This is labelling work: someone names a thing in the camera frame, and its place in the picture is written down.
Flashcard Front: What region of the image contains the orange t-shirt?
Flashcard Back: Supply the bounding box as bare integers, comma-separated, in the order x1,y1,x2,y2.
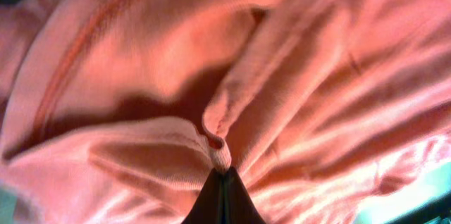
1,0,450,223

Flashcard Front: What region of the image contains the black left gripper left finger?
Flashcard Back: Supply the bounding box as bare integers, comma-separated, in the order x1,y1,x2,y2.
182,169,223,224

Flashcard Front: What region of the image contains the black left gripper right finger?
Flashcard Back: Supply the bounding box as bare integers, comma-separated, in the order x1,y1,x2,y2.
222,167,265,224

